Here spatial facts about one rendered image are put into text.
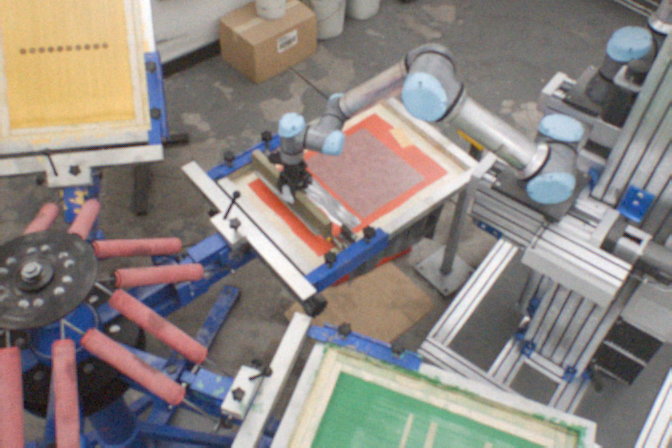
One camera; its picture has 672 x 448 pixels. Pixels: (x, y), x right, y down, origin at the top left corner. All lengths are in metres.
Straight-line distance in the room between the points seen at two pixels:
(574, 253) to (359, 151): 0.89
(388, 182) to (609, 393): 1.26
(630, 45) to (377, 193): 0.93
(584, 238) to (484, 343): 1.00
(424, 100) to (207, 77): 2.82
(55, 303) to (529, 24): 3.91
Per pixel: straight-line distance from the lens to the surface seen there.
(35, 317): 1.83
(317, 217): 2.15
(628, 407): 3.05
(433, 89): 1.71
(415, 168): 2.51
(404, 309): 3.25
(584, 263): 2.09
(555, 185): 1.87
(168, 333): 1.92
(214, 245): 2.18
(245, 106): 4.18
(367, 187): 2.43
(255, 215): 2.30
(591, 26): 5.16
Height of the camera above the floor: 2.77
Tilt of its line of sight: 49 degrees down
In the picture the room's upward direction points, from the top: 2 degrees clockwise
